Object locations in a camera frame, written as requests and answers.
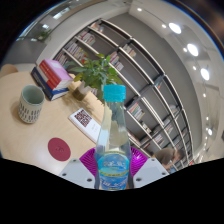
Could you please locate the flat round red coaster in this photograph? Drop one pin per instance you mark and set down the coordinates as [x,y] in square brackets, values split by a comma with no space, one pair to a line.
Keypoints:
[59,149]

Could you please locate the green potted plant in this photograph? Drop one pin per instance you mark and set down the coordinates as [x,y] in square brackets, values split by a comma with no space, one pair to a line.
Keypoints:
[96,71]

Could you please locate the grey shelf unit with books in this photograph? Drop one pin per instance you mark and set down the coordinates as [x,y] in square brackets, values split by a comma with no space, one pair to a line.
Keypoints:
[146,86]

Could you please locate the patterned ceramic cup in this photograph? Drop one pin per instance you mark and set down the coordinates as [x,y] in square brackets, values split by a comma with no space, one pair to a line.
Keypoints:
[30,108]

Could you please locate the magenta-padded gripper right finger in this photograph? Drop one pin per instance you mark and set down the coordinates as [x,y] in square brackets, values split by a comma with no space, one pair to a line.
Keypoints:
[150,171]

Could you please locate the red book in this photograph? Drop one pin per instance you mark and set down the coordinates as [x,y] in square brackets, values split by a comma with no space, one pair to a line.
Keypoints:
[50,77]

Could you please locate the dark blue book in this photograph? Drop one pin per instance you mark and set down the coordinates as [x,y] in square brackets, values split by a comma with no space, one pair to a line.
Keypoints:
[43,85]

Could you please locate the clear bottle with blue cap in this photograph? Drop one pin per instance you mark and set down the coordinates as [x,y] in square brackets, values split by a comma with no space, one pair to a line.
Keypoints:
[112,146]

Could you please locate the curved-back wooden chair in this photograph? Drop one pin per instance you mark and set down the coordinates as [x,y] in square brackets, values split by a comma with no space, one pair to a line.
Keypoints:
[7,70]

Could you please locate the small potted plant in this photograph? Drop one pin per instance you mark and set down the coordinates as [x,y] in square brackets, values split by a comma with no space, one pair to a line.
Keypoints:
[44,35]

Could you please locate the pink book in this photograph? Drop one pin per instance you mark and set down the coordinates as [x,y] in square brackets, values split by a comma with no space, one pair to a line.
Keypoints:
[56,68]

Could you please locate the round ceiling lights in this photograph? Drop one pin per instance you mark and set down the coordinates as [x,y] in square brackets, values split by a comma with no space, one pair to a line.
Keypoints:
[192,50]

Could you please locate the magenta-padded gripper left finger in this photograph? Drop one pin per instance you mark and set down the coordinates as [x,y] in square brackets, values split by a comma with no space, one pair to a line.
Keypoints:
[75,171]

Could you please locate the white booklet with square pattern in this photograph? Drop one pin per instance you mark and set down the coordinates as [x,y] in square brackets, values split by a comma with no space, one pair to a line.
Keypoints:
[85,121]

